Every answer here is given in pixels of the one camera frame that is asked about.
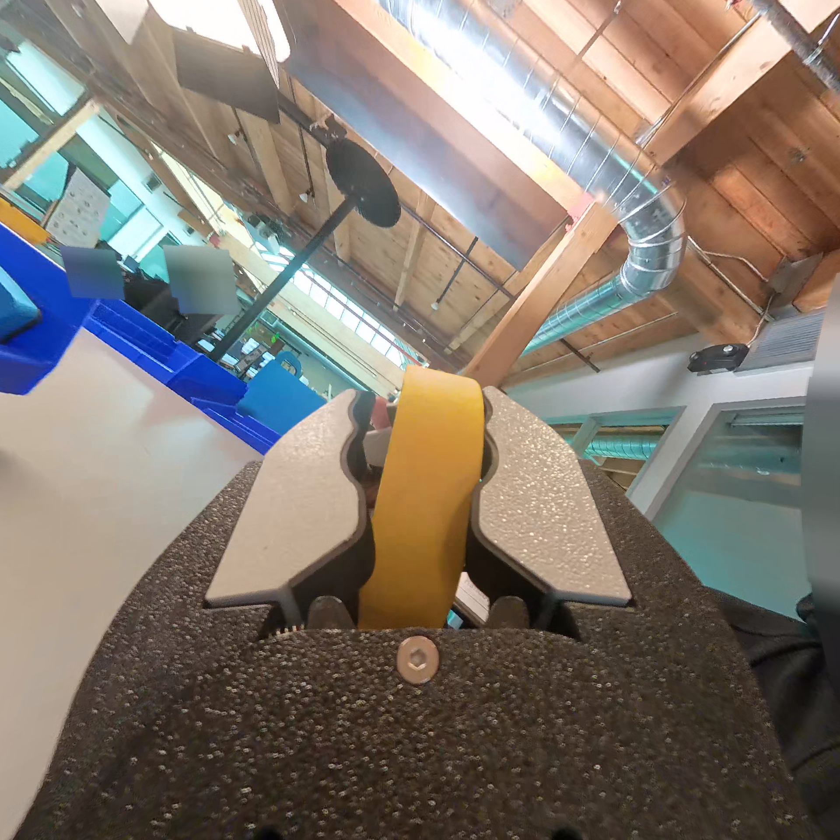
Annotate large blue storage bin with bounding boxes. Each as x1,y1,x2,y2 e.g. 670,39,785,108
0,222,101,396

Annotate white printed board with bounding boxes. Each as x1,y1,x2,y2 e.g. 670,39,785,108
45,166,112,249

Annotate wooden post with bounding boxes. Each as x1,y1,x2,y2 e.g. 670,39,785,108
461,199,623,389

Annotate wall vent grille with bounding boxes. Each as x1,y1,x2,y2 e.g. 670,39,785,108
735,307,826,374

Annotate silver ventilation duct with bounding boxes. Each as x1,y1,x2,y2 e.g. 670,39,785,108
377,0,689,357

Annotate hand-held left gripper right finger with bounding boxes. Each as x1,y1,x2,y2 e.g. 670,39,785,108
465,386,633,618

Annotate black round pole disc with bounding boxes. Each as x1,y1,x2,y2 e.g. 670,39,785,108
324,138,403,228

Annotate person's right forearm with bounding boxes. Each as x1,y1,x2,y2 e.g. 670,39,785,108
712,587,840,798

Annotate yellow tape roll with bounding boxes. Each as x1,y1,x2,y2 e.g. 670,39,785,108
357,365,488,632

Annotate dark ceiling panel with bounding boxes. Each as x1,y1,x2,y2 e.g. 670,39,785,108
172,25,283,124

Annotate blue panel board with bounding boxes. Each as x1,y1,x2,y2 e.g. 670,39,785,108
236,353,327,435

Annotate yellow bin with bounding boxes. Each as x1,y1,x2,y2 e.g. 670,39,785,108
0,197,51,245

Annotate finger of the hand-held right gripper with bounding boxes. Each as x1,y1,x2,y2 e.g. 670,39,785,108
802,272,840,595

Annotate black metal pole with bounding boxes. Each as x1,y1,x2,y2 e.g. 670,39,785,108
209,197,358,363

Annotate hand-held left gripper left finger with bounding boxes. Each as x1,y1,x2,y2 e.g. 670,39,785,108
205,389,380,624

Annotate black wall device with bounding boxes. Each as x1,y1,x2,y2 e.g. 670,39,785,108
687,342,750,376

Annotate light blue foam block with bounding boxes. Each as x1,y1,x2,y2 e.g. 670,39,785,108
0,264,42,343

